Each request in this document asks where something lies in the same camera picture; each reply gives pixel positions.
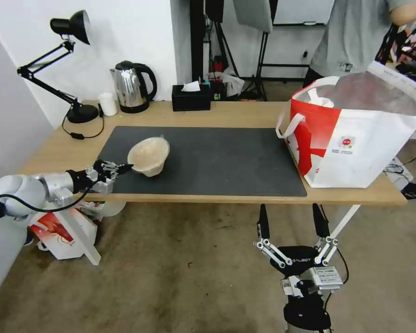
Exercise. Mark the white table leg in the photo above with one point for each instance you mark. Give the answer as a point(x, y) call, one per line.
point(345, 220)
point(79, 236)

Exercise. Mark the person's forearm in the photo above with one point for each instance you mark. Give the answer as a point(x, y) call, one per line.
point(409, 12)

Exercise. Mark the crumpled white plastic bag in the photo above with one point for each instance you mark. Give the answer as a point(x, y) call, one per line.
point(234, 83)

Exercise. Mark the steel electric kettle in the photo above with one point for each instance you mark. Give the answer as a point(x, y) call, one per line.
point(128, 86)

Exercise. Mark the black light stand tripod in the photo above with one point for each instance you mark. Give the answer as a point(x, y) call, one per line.
point(261, 62)

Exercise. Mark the red white cardboard box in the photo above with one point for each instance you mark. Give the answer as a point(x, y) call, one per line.
point(52, 229)

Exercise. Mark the whiteboard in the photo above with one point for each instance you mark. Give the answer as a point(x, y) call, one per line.
point(298, 12)

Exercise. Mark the white cup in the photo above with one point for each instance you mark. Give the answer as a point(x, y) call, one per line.
point(108, 104)

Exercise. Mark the red white takeout bag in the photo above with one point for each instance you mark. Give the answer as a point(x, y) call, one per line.
point(350, 145)

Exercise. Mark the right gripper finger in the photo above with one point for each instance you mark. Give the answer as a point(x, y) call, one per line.
point(263, 225)
point(320, 225)

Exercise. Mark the black desk mat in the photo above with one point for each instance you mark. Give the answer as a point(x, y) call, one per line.
point(211, 163)

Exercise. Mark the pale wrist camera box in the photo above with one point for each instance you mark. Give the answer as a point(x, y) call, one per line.
point(102, 188)

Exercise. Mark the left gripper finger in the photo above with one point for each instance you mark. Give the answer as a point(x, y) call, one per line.
point(111, 176)
point(118, 167)

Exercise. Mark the black desk lamp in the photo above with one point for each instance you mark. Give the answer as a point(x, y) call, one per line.
point(81, 114)

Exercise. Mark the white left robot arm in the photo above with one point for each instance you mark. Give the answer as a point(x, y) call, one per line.
point(14, 194)

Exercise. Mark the person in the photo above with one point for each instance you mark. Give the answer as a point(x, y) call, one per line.
point(350, 34)

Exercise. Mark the black tissue box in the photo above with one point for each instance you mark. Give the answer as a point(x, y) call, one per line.
point(190, 101)

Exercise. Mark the white tissue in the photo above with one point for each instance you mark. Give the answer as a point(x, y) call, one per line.
point(190, 86)

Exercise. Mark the grey softbox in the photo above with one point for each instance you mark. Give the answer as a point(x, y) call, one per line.
point(253, 14)

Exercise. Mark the clear lidded plastic bowl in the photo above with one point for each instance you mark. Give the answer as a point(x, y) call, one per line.
point(149, 152)

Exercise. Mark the black pillar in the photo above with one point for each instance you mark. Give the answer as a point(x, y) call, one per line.
point(197, 41)

